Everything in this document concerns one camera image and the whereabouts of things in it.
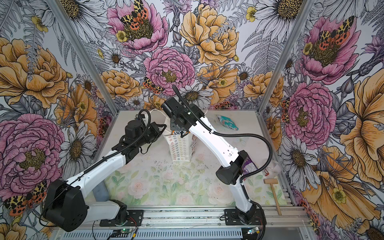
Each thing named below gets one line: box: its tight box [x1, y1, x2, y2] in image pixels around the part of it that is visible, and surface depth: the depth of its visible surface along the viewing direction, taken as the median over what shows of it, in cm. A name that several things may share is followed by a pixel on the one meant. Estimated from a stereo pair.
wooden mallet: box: [263, 178, 282, 216], surface depth 86 cm
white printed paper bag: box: [150, 109, 197, 163], surface depth 83 cm
